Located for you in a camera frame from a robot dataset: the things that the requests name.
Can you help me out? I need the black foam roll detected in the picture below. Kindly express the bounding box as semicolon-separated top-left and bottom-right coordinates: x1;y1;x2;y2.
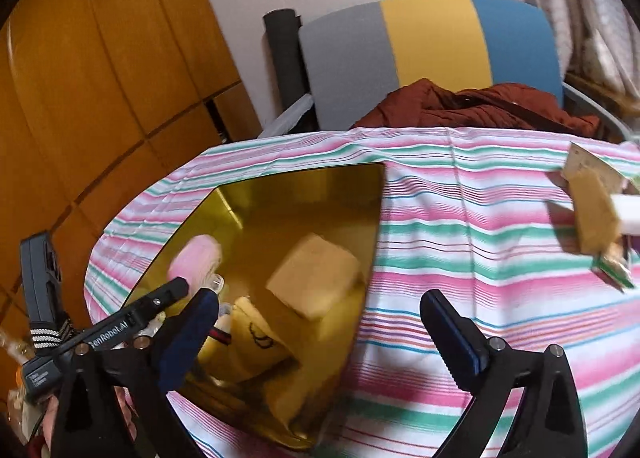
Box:
264;9;313;131

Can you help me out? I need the yellow plush toy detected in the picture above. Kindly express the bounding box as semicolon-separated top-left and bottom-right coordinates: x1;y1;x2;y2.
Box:
197;295;301;384

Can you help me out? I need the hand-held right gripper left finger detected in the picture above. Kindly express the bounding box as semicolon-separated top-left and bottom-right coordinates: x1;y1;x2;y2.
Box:
52;288;222;458

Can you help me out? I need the beige cardboard box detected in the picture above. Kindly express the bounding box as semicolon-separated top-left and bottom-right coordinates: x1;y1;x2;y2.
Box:
265;233;363;321

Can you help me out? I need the cream box with text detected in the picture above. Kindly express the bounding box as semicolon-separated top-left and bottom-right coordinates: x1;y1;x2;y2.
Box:
562;142;628;255

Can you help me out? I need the grey yellow blue chair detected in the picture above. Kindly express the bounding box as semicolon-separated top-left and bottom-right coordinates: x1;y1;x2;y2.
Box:
297;0;631;139

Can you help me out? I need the pink plush toy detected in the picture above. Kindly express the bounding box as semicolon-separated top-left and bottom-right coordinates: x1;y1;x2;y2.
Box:
167;233;223;291

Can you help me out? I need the brown red jacket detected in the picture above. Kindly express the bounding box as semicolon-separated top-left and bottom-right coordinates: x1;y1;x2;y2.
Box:
352;78;603;136

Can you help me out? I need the wooden wardrobe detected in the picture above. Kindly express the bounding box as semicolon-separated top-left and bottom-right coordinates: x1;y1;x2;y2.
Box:
0;0;261;329

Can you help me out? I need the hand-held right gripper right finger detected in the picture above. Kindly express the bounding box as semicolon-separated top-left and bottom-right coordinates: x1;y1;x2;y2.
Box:
419;289;589;458

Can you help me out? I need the striped tablecloth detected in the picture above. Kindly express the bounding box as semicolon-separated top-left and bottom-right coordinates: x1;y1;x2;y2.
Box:
82;127;640;458

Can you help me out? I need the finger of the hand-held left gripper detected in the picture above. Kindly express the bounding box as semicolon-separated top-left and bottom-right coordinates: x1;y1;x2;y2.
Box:
126;278;190;335

